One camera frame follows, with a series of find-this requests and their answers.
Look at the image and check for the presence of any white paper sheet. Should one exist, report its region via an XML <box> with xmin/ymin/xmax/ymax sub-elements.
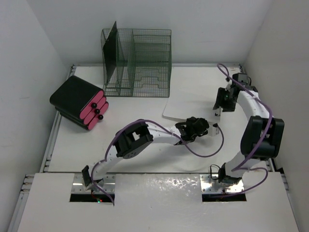
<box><xmin>163</xmin><ymin>92</ymin><xmax>220</xmax><ymax>123</ymax></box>

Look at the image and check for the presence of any black clipboard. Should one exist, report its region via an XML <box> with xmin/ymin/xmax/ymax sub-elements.
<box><xmin>102</xmin><ymin>21</ymin><xmax>117</xmax><ymax>85</ymax></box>

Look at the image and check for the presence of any black pink drawer unit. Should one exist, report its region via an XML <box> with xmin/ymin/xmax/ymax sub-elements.
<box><xmin>49</xmin><ymin>75</ymin><xmax>109</xmax><ymax>131</ymax></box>

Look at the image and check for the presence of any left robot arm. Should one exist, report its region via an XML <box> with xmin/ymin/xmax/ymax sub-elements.
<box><xmin>82</xmin><ymin>117</ymin><xmax>210</xmax><ymax>190</ymax></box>

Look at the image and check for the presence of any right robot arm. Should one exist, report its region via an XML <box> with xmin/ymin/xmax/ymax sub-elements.
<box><xmin>213</xmin><ymin>87</ymin><xmax>284</xmax><ymax>185</ymax></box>

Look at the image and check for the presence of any white front cover board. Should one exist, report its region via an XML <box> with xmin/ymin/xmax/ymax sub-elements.
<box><xmin>18</xmin><ymin>173</ymin><xmax>298</xmax><ymax>232</ymax></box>

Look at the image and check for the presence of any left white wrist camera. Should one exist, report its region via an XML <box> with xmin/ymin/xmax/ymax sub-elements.
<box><xmin>208</xmin><ymin>123</ymin><xmax>220</xmax><ymax>137</ymax></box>

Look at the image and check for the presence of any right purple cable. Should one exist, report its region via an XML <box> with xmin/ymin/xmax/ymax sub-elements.
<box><xmin>217</xmin><ymin>62</ymin><xmax>273</xmax><ymax>200</ymax></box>

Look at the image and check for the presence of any purple cable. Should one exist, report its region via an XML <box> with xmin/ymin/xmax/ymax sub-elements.
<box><xmin>90</xmin><ymin>119</ymin><xmax>225</xmax><ymax>206</ymax></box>
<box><xmin>217</xmin><ymin>62</ymin><xmax>273</xmax><ymax>200</ymax></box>

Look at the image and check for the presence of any green wire mesh organizer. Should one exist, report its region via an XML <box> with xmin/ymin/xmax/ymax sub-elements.
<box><xmin>101</xmin><ymin>29</ymin><xmax>172</xmax><ymax>98</ymax></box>

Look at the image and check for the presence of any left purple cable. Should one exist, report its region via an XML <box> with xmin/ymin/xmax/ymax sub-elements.
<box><xmin>90</xmin><ymin>119</ymin><xmax>225</xmax><ymax>206</ymax></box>

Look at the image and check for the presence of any aluminium table edge rail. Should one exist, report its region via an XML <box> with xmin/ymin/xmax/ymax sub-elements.
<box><xmin>65</xmin><ymin>64</ymin><xmax>77</xmax><ymax>80</ymax></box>

